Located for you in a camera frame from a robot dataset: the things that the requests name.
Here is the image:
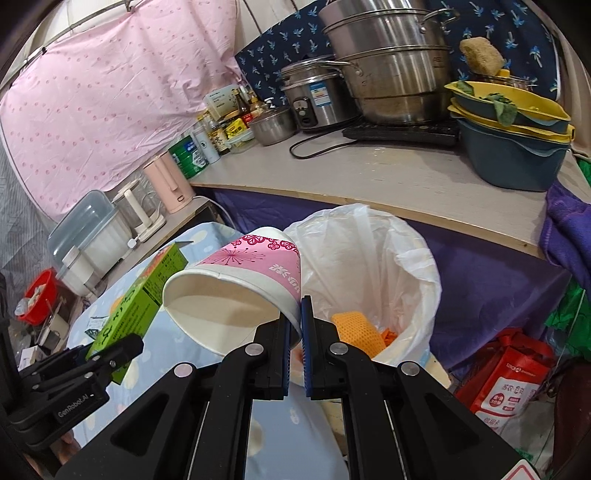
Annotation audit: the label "green cardboard box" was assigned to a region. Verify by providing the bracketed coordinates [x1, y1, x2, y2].
[86, 243, 188, 360]

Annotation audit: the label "pink floral paper cup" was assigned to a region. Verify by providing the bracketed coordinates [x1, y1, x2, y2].
[162, 227, 301, 355]

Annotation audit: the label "white trash bin with liner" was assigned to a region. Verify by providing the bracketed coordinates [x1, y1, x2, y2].
[285, 204, 451, 387]

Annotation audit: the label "red plastic basin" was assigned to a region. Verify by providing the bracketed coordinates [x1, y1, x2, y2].
[16, 268, 58, 326]

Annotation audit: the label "orange plastic wrapper large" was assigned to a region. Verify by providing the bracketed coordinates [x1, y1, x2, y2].
[381, 329, 398, 346]

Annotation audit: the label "orange foam net flat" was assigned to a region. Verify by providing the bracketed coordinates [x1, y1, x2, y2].
[332, 311, 387, 358]

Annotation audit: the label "dish rack with blue lid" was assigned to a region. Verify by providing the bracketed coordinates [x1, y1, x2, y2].
[47, 190, 132, 277]

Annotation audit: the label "red white shopping bag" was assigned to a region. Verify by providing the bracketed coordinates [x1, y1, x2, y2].
[455, 328, 556, 433]

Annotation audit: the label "purple cloth under counter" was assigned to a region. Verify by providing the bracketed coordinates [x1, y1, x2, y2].
[196, 188, 582, 377]

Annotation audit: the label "white glass electric kettle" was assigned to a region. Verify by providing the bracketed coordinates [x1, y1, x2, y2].
[113, 179, 166, 243]

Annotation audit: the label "pink electric kettle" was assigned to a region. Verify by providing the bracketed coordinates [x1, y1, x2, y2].
[143, 151, 194, 214]

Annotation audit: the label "green plastic bag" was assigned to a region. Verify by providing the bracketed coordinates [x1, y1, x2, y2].
[545, 279, 591, 361]

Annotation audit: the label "green can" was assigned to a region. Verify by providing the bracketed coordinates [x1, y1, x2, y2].
[168, 135, 208, 179]

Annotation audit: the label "white bottle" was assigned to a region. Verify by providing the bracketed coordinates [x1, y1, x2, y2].
[191, 122, 221, 164]

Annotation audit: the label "pink curtain cloth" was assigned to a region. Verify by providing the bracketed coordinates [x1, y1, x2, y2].
[1, 1, 239, 219]

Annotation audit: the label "yellow seasoning packet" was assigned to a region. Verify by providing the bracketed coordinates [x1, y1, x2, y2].
[225, 117, 247, 139]

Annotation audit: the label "black induction cooktop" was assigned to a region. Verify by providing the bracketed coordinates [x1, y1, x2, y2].
[342, 122, 460, 150]

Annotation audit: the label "white tea box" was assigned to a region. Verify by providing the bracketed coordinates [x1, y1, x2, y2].
[204, 84, 238, 121]

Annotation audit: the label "dark soy sauce bottle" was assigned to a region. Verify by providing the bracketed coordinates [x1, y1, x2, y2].
[232, 89, 252, 126]

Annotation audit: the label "small stainless pot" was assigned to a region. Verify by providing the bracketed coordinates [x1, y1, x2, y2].
[249, 107, 298, 146]

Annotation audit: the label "stacked teal yellow basins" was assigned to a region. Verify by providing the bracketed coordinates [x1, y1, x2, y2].
[446, 80, 575, 192]

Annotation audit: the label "silver rice cooker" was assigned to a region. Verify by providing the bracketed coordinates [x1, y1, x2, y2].
[280, 56, 360, 132]

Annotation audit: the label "brown loofah sponge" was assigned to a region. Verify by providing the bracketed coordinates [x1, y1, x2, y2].
[460, 37, 505, 76]

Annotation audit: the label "large stainless steamer pot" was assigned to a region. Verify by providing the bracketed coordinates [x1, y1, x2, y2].
[318, 1, 460, 125]

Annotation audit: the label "navy patterned backsplash cloth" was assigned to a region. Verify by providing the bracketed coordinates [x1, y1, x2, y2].
[235, 1, 562, 106]

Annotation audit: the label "black power cable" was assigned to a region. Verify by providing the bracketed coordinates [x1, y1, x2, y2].
[288, 128, 359, 160]

